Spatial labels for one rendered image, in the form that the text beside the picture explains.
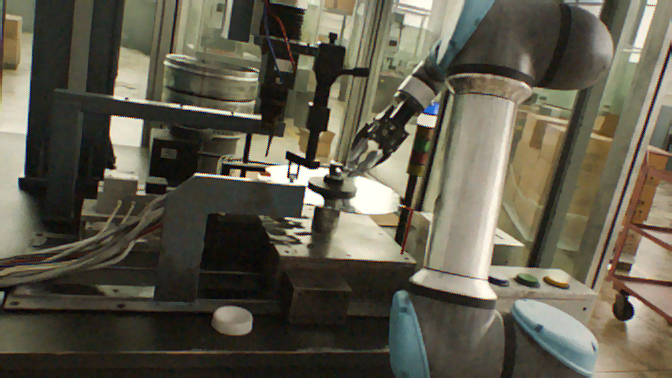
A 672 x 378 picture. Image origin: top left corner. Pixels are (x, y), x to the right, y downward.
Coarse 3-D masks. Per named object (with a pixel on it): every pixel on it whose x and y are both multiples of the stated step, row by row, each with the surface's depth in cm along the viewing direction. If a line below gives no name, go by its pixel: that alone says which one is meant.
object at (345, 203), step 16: (272, 176) 128; (304, 176) 134; (320, 192) 123; (368, 192) 131; (384, 192) 134; (336, 208) 114; (352, 208) 116; (368, 208) 119; (384, 208) 121; (400, 208) 123
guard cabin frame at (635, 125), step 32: (160, 0) 203; (448, 0) 176; (160, 32) 207; (160, 64) 210; (640, 64) 109; (160, 96) 213; (352, 96) 236; (448, 96) 175; (640, 96) 108; (160, 128) 216; (352, 128) 239; (640, 128) 109; (608, 160) 114; (640, 160) 111; (416, 192) 184; (608, 192) 113; (416, 224) 182; (608, 224) 114; (608, 256) 116
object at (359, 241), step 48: (192, 192) 101; (240, 192) 104; (288, 192) 106; (48, 240) 120; (192, 240) 103; (240, 240) 120; (288, 240) 121; (336, 240) 126; (384, 240) 133; (48, 288) 101; (96, 288) 104; (144, 288) 108; (192, 288) 106; (240, 288) 117; (288, 288) 110; (336, 288) 110; (384, 288) 122
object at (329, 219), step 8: (320, 208) 128; (320, 216) 128; (328, 216) 128; (336, 216) 129; (312, 224) 130; (320, 224) 128; (328, 224) 128; (336, 224) 129; (320, 232) 129; (328, 232) 129; (336, 232) 131
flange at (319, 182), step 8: (320, 176) 133; (328, 176) 128; (312, 184) 126; (320, 184) 126; (328, 184) 126; (336, 184) 127; (344, 184) 129; (352, 184) 131; (328, 192) 124; (336, 192) 124; (344, 192) 124; (352, 192) 126
